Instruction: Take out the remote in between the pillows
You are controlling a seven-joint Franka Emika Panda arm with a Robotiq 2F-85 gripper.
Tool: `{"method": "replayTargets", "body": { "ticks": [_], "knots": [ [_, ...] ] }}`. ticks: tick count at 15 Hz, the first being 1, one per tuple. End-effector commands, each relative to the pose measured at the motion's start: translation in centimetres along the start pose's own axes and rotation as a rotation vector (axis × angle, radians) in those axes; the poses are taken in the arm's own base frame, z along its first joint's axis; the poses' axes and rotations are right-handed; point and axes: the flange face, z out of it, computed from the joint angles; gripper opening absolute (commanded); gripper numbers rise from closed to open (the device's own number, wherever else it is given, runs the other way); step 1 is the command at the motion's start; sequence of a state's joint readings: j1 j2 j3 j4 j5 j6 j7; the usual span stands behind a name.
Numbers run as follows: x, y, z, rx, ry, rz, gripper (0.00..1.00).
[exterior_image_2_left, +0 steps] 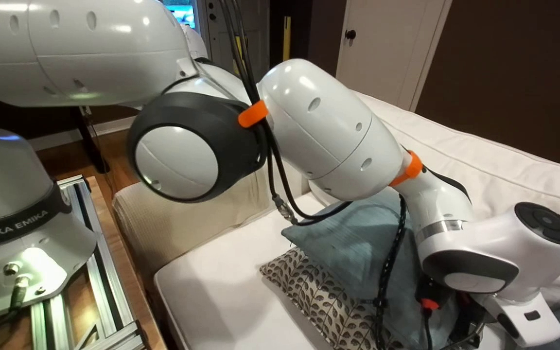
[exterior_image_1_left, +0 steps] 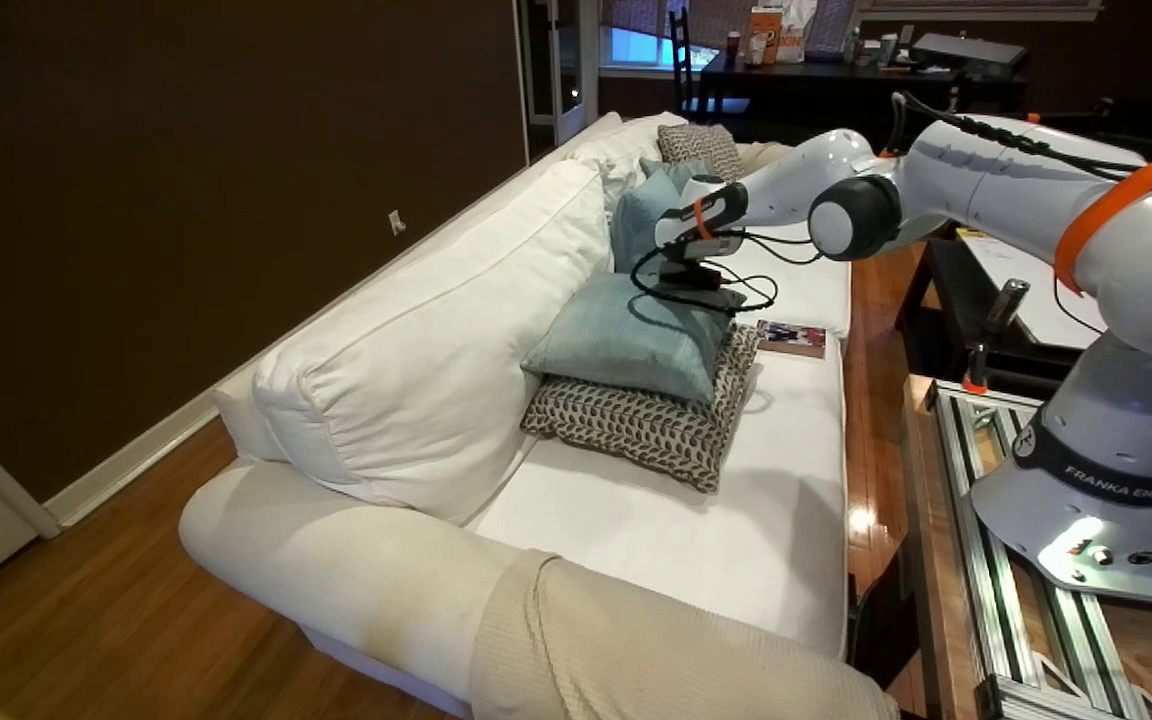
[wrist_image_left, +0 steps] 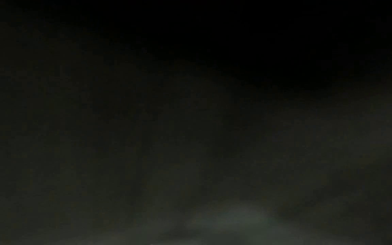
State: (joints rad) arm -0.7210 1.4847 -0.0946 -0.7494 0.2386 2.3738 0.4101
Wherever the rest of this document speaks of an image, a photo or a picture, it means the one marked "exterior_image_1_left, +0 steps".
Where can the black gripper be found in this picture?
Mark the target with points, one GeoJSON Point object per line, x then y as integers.
{"type": "Point", "coordinates": [697, 284]}

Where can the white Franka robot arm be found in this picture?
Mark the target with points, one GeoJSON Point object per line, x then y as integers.
{"type": "Point", "coordinates": [1123, 267]}

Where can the red cover magazine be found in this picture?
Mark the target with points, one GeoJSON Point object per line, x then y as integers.
{"type": "Point", "coordinates": [795, 339]}

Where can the grey throw pillow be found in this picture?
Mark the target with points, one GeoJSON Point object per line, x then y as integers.
{"type": "Point", "coordinates": [697, 149]}

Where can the black white patterned pillow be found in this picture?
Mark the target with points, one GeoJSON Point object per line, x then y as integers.
{"type": "Point", "coordinates": [640, 424]}

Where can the white sofa back cushion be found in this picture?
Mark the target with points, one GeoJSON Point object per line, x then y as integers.
{"type": "Point", "coordinates": [631, 140]}
{"type": "Point", "coordinates": [443, 360]}

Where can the black chair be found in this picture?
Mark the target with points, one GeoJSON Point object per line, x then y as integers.
{"type": "Point", "coordinates": [684, 67]}

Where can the black desk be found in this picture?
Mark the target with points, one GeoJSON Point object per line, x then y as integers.
{"type": "Point", "coordinates": [843, 100]}

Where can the black metal stand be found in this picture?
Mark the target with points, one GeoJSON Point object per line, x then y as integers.
{"type": "Point", "coordinates": [941, 307]}

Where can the white and beige sofa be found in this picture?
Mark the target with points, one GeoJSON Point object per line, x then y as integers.
{"type": "Point", "coordinates": [681, 532]}

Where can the white floor mat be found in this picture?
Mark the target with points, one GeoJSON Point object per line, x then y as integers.
{"type": "Point", "coordinates": [1038, 303]}

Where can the flat black case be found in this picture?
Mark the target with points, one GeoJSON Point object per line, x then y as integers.
{"type": "Point", "coordinates": [970, 50]}

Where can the white door frame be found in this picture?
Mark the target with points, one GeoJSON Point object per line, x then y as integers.
{"type": "Point", "coordinates": [581, 54]}

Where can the white wall outlet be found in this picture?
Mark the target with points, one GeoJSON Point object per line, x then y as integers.
{"type": "Point", "coordinates": [396, 222]}

